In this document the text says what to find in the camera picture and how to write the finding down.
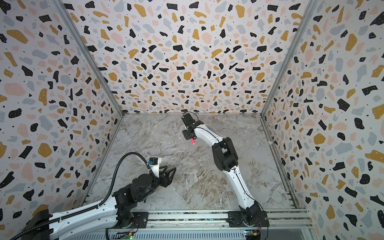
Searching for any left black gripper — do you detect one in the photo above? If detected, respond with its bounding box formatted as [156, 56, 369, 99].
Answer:
[139, 164, 176, 202]

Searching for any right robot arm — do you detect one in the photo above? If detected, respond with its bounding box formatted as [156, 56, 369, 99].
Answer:
[183, 121, 263, 227]

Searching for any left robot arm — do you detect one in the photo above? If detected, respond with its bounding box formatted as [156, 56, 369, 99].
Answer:
[14, 166, 176, 240]

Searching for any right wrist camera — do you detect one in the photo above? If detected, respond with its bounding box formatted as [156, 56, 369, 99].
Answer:
[182, 113, 204, 129]

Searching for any black corrugated cable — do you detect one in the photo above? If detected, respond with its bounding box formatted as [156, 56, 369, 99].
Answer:
[8, 151, 151, 240]

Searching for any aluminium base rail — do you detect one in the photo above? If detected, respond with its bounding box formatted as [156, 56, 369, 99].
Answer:
[59, 209, 313, 240]

